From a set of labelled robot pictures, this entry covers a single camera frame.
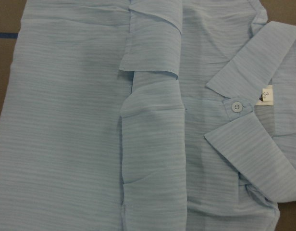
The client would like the light blue button-up shirt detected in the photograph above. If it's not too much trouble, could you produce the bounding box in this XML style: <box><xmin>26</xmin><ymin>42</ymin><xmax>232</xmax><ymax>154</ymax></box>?
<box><xmin>0</xmin><ymin>0</ymin><xmax>296</xmax><ymax>231</ymax></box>

